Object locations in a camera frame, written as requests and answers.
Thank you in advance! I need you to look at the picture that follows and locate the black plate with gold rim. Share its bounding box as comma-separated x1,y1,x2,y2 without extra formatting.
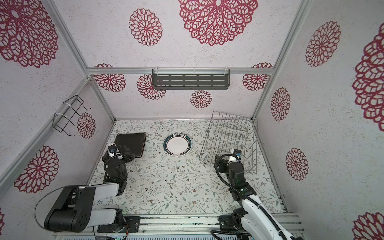
114,133,147,158

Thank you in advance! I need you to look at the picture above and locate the white round plate front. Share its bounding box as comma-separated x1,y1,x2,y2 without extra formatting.
163,133,192,157

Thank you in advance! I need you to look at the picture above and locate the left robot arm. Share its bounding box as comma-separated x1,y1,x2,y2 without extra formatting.
44,145,136,233

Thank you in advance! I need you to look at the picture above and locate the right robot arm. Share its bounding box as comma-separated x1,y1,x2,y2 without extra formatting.
211,154,303,240

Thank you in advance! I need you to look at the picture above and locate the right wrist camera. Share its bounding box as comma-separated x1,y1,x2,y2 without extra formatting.
233,149,242,162

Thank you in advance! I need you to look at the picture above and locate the wire dish rack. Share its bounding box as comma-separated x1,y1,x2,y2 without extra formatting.
199,111,258,171

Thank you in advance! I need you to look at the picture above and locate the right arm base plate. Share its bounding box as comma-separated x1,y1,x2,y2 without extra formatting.
218,214,261,232

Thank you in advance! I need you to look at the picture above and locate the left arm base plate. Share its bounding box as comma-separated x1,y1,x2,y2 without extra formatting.
97,217,141,233

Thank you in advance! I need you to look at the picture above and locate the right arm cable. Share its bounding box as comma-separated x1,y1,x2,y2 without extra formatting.
209,153,289,240

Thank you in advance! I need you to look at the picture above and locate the black wire wall basket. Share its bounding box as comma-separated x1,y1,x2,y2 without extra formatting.
52,95,91,137

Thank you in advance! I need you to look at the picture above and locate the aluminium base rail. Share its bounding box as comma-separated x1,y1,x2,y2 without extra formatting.
52,214,306,238

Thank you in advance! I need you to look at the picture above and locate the grey wall shelf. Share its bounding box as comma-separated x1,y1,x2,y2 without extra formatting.
152,69,231,90

